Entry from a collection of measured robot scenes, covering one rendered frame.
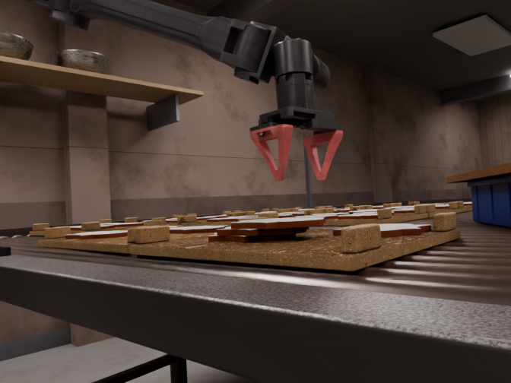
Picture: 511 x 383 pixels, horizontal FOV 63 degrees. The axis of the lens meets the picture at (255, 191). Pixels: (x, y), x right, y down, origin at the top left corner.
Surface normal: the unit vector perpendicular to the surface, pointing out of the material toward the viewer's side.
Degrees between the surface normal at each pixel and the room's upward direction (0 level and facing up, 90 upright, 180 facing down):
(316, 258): 90
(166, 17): 94
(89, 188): 90
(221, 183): 90
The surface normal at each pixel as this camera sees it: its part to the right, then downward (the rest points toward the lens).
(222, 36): -0.32, 0.06
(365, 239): 0.72, -0.05
